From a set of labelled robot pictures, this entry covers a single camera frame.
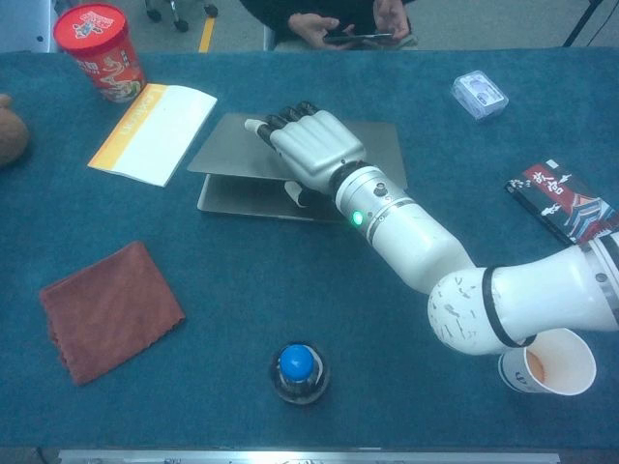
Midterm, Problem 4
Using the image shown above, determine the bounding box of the silver grey laptop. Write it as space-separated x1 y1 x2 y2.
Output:
187 112 409 224

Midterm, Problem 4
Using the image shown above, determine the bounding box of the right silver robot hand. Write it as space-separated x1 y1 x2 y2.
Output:
244 101 368 210

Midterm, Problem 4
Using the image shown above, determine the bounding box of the dark printed card box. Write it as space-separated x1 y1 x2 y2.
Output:
505 158 619 246

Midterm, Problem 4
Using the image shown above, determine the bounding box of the brown plush toy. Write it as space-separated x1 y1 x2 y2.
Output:
0 94 30 169

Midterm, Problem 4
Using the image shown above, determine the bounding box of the yellow white Lexicon booklet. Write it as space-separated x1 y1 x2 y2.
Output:
87 83 219 189

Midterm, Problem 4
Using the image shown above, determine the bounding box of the clear plastic card case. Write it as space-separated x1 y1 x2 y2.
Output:
452 70 510 122

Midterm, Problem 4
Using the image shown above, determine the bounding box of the teal table cover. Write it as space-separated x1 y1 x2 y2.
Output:
0 46 619 450

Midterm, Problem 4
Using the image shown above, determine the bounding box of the person's right hand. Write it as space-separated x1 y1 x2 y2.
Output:
287 13 357 50

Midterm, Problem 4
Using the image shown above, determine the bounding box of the white paper cup orange drink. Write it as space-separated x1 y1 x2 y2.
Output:
497 328 598 396

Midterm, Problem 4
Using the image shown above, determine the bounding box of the aluminium frame rail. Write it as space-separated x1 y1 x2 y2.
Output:
57 449 562 464

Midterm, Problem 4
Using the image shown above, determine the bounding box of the office chair wheel base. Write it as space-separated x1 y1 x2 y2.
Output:
144 0 220 33

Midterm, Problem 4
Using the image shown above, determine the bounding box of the person's left hand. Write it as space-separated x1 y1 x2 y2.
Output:
372 0 412 41

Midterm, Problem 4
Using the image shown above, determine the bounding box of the black smartphone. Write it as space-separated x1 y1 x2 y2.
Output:
322 32 394 47

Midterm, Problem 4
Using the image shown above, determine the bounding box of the red instant noodle cup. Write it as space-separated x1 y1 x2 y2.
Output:
52 3 147 103

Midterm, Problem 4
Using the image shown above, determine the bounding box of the brown folded cloth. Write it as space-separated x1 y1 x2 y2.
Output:
39 240 187 387

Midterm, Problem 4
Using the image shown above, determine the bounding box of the black tripod leg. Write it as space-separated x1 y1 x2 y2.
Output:
562 0 605 48

